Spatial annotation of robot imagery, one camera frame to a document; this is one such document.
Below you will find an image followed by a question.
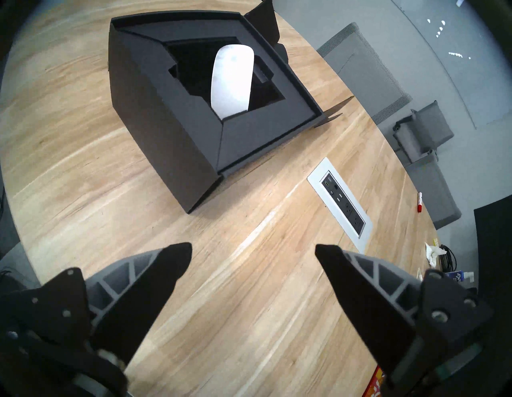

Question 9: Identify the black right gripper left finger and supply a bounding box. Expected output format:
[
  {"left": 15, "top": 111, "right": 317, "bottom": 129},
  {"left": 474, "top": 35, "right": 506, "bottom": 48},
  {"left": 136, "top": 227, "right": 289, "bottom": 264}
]
[{"left": 0, "top": 242, "right": 193, "bottom": 397}]

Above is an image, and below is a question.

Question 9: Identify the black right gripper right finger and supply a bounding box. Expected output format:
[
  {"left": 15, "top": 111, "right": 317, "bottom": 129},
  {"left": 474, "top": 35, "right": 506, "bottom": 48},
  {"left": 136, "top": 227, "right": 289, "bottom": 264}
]
[{"left": 314, "top": 244, "right": 493, "bottom": 397}]

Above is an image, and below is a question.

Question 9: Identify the black cardboard box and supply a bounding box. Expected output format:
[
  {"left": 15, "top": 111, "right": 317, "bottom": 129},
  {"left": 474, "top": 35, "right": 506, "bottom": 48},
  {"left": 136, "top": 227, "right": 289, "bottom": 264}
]
[{"left": 107, "top": 0, "right": 356, "bottom": 215}]

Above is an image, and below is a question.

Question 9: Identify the white computer mouse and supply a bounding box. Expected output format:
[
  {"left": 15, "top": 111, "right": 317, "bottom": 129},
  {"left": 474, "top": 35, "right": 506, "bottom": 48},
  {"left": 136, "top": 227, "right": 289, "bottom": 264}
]
[{"left": 210, "top": 45, "right": 255, "bottom": 119}]

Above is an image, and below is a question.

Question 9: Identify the red floral tissue box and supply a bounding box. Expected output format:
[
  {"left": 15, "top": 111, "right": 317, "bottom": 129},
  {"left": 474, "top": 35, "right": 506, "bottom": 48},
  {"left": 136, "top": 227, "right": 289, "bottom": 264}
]
[{"left": 362, "top": 365, "right": 386, "bottom": 397}]

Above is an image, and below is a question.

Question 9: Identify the crumpled white tissue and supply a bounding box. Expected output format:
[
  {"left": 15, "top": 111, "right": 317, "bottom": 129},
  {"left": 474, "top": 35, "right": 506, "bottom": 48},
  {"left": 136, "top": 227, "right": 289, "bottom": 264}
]
[{"left": 424, "top": 242, "right": 448, "bottom": 267}]

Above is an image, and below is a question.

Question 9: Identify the whiteboard cleaner spray bottle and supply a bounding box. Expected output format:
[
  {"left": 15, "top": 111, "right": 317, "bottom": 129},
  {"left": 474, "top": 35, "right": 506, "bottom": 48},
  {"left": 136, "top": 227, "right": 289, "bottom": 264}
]
[{"left": 446, "top": 270, "right": 476, "bottom": 284}]

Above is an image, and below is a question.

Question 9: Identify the grey table outlet panel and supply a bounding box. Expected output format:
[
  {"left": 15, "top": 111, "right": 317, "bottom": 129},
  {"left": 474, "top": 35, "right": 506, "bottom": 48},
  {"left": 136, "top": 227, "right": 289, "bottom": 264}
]
[{"left": 307, "top": 157, "right": 374, "bottom": 253}]

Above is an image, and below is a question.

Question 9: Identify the grey swivel armchair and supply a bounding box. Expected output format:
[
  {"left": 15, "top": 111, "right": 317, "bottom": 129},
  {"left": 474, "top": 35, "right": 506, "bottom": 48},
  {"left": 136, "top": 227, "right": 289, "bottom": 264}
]
[{"left": 392, "top": 100, "right": 455, "bottom": 164}]

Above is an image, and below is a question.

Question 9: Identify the wide grey mesh chair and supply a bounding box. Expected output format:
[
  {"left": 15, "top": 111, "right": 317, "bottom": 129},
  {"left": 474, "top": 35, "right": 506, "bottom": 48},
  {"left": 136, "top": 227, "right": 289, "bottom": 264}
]
[{"left": 316, "top": 22, "right": 413, "bottom": 125}]

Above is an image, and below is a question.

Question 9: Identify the black coiled cable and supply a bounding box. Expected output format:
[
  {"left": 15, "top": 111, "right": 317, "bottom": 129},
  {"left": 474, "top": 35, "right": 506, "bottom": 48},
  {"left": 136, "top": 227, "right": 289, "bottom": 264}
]
[{"left": 440, "top": 245, "right": 457, "bottom": 269}]

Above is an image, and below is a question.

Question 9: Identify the black wall screen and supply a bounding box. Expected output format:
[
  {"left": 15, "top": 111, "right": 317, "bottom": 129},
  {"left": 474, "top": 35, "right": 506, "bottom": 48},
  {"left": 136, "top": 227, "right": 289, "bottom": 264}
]
[{"left": 473, "top": 198, "right": 512, "bottom": 293}]

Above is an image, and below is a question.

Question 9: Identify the glass wall whiteboard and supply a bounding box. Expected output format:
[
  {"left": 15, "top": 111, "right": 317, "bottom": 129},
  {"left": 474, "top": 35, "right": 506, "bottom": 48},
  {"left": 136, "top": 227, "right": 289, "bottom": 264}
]
[{"left": 390, "top": 0, "right": 512, "bottom": 129}]

